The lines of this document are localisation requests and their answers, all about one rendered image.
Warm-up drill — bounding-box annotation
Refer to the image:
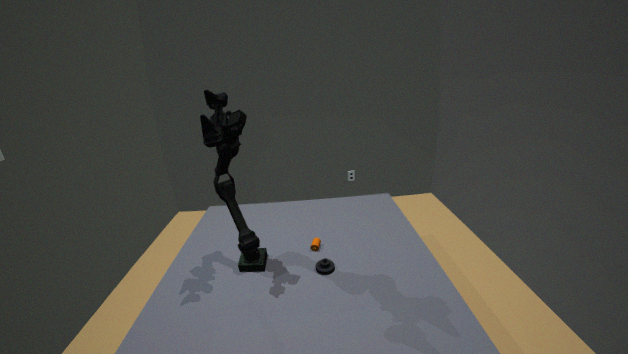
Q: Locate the orange tapered knob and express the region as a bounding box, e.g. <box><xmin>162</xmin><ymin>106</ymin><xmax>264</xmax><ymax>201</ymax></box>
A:
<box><xmin>310</xmin><ymin>238</ymin><xmax>321</xmax><ymax>252</ymax></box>

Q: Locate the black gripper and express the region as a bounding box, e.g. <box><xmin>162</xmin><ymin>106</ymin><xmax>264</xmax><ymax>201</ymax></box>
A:
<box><xmin>200</xmin><ymin>89</ymin><xmax>232</xmax><ymax>148</ymax></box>

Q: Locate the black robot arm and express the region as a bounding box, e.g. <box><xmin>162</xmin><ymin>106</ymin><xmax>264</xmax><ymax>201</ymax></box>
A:
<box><xmin>214</xmin><ymin>110</ymin><xmax>260</xmax><ymax>263</ymax></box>

